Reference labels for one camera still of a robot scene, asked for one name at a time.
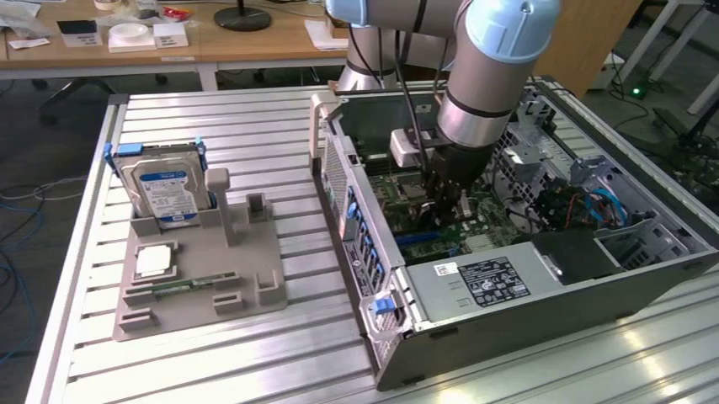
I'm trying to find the white floor cable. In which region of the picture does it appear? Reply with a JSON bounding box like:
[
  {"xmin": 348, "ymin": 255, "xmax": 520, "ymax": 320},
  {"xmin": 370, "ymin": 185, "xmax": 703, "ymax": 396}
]
[{"xmin": 0, "ymin": 175, "xmax": 87, "ymax": 202}]

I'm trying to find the wooden desk, white frame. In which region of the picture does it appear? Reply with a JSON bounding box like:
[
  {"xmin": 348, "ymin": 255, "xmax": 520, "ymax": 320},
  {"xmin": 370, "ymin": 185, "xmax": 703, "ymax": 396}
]
[{"xmin": 0, "ymin": 0, "xmax": 507, "ymax": 92}]

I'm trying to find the dark grey open PC case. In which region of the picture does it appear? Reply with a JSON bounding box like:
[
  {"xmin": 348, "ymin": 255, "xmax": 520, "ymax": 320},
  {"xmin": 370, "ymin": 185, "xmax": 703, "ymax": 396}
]
[{"xmin": 310, "ymin": 75, "xmax": 719, "ymax": 393}]

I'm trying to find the black round lamp base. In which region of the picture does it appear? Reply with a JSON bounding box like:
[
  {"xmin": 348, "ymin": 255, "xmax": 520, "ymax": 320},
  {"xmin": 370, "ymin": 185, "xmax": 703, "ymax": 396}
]
[{"xmin": 212, "ymin": 0, "xmax": 274, "ymax": 33}]

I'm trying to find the grey plastic parts rack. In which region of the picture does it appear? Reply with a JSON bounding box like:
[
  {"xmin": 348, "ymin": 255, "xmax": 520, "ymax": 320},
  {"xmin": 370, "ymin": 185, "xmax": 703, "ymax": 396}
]
[{"xmin": 111, "ymin": 167, "xmax": 288, "ymax": 343}]

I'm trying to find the orange disk wire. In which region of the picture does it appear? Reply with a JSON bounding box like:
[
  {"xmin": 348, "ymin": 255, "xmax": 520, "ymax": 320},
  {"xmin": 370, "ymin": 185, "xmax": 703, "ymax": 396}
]
[{"xmin": 566, "ymin": 192, "xmax": 598, "ymax": 228}]

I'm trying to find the blue expansion slot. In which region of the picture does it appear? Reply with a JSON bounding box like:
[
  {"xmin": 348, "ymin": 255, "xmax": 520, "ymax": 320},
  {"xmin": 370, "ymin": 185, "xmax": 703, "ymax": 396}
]
[{"xmin": 395, "ymin": 231, "xmax": 440, "ymax": 248}]

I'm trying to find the hard disk, blue carrier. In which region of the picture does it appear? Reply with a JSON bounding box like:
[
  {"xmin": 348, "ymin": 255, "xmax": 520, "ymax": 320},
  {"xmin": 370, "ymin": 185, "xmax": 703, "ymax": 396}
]
[{"xmin": 104, "ymin": 138, "xmax": 210, "ymax": 231}]

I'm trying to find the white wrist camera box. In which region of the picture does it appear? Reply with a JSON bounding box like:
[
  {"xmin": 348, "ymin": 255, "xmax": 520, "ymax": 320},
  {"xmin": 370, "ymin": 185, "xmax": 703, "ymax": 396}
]
[{"xmin": 388, "ymin": 128, "xmax": 430, "ymax": 168}]

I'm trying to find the white booklet stack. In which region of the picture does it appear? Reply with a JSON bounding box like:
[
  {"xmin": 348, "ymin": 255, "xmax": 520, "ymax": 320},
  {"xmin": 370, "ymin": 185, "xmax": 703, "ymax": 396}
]
[{"xmin": 303, "ymin": 19, "xmax": 351, "ymax": 52}]

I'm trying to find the green motherboard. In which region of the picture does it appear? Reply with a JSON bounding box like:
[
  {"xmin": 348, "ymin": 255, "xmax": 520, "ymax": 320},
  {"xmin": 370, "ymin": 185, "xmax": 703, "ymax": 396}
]
[{"xmin": 359, "ymin": 146, "xmax": 535, "ymax": 260}]

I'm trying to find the blue disk wire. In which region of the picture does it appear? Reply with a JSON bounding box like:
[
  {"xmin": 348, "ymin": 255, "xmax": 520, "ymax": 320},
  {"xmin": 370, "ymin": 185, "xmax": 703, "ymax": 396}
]
[{"xmin": 584, "ymin": 188, "xmax": 630, "ymax": 227}]

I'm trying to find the CPU socket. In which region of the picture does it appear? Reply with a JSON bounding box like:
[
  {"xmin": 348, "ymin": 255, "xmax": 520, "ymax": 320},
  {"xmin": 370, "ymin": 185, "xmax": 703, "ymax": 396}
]
[{"xmin": 395, "ymin": 171, "xmax": 428, "ymax": 199}]

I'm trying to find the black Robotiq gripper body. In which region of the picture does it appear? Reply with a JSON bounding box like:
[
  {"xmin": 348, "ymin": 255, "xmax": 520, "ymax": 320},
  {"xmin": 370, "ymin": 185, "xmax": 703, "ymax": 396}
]
[{"xmin": 424, "ymin": 142, "xmax": 496, "ymax": 190}]

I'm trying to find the silver square CPU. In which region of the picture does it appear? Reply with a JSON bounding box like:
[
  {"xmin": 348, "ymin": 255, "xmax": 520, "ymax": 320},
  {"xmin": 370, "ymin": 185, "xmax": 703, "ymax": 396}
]
[{"xmin": 136, "ymin": 247, "xmax": 175, "ymax": 278}]

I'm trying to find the green RAM stick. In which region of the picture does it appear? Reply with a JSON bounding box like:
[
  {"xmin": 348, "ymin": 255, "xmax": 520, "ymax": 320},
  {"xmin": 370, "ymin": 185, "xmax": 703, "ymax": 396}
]
[{"xmin": 151, "ymin": 275, "xmax": 218, "ymax": 295}]

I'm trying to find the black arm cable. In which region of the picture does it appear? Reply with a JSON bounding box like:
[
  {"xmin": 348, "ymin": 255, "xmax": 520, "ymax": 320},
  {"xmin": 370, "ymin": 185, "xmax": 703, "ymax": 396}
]
[{"xmin": 392, "ymin": 28, "xmax": 430, "ymax": 153}]

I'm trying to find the metal disk bay cage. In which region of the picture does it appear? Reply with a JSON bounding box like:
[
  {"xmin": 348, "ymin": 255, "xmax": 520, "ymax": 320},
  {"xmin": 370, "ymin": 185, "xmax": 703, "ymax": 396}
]
[{"xmin": 494, "ymin": 86, "xmax": 580, "ymax": 220}]

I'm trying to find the white box, black lid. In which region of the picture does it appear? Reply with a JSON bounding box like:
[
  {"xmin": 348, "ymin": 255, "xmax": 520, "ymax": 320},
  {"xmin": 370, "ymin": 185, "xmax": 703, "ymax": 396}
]
[{"xmin": 56, "ymin": 19, "xmax": 106, "ymax": 49}]

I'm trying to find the grey power supply, black label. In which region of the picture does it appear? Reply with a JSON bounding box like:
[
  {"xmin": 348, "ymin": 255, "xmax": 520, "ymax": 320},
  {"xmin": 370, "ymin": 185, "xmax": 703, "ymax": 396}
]
[{"xmin": 404, "ymin": 242, "xmax": 563, "ymax": 325}]

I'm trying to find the brown wooden cabinet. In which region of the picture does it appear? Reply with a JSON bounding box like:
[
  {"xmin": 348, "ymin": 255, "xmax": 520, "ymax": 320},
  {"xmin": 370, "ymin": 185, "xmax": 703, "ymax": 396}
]
[{"xmin": 527, "ymin": 0, "xmax": 643, "ymax": 97}]

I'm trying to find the blue floor cable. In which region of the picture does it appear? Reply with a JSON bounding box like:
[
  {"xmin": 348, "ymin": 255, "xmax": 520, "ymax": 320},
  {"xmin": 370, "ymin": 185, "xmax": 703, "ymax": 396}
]
[{"xmin": 0, "ymin": 197, "xmax": 40, "ymax": 364}]

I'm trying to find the plain white labelled box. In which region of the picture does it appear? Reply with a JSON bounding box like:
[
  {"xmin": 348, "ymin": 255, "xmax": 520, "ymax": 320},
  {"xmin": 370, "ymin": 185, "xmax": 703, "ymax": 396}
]
[{"xmin": 152, "ymin": 22, "xmax": 188, "ymax": 50}]

